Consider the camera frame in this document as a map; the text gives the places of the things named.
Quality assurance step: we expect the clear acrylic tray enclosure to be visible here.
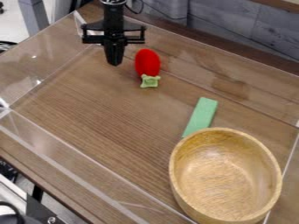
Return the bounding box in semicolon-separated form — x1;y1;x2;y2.
0;7;299;224

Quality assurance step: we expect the black metal bracket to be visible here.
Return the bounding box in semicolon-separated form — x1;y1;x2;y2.
24;196;67;224

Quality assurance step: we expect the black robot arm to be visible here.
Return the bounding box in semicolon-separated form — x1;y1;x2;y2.
80;0;145;67

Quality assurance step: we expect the red plush strawberry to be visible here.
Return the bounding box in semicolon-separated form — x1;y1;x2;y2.
135;49;161;88

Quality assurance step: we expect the black cable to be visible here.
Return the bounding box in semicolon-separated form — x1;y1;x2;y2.
0;200;24;224

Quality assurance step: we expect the wooden bowl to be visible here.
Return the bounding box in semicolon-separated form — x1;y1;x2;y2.
168;128;283;224

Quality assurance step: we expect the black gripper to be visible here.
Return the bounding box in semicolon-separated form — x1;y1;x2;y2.
80;21;145;65

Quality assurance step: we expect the grey table leg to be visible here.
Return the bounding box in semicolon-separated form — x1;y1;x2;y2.
17;0;49;36

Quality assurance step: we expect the green rectangular block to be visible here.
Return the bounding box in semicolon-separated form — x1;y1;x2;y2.
182;97;219;137

